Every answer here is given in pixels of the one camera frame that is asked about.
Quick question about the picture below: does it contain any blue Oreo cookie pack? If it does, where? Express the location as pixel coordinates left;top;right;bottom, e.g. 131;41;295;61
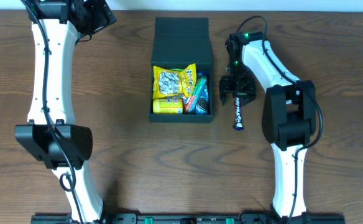
195;82;209;115

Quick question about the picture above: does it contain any purple Dairy Milk bar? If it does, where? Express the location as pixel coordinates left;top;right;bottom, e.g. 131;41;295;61
233;97;244;131

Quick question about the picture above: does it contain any green red chocolate bar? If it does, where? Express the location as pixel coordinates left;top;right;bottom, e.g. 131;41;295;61
184;76;208;114

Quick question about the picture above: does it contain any yellow Hacks candy bag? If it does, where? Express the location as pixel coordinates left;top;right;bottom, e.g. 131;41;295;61
152;63;197;100

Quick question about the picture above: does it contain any yellow plastic candy jar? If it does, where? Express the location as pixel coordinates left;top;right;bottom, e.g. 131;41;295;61
153;98;183;114

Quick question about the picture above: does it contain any dark green lidded box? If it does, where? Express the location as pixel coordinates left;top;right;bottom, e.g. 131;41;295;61
148;17;214;123

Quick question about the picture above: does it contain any green Haribo gummy bag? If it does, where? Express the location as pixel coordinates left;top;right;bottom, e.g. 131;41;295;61
170;68;184;72

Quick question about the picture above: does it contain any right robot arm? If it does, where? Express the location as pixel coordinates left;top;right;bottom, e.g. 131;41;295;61
219;32;316;220

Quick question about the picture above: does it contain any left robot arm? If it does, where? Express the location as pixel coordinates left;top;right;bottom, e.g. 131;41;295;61
15;0;116;223

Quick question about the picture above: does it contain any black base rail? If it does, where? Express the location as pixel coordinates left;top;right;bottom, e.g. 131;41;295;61
30;213;346;224

